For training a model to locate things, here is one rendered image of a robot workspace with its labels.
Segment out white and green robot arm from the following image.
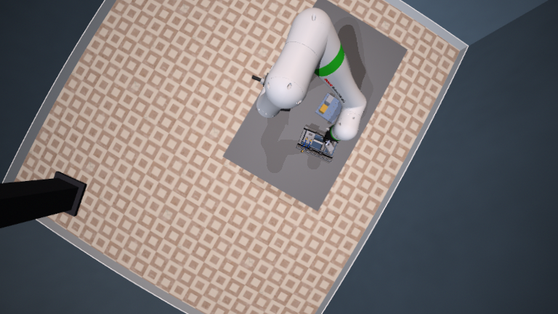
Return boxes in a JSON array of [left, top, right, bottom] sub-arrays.
[[251, 8, 366, 142]]

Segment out yellow flat block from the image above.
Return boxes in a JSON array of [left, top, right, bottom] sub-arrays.
[[319, 104, 328, 114]]

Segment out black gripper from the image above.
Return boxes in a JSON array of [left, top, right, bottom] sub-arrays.
[[321, 132, 332, 145]]

